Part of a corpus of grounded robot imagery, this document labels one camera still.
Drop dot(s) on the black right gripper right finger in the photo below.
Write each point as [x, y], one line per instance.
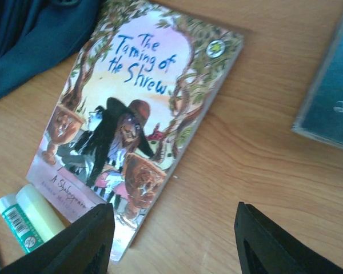
[265, 247]

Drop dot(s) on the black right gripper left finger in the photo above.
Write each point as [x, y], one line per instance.
[82, 247]

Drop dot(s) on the dark blue castle cover book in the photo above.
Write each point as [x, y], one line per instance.
[321, 114]

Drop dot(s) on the pink Taming of Shrew book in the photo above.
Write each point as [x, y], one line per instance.
[139, 89]

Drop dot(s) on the navy blue student backpack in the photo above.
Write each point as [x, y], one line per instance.
[35, 36]

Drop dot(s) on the yellow highlighter pen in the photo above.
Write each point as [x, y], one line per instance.
[39, 212]

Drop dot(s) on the green label glue stick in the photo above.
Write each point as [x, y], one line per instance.
[19, 224]

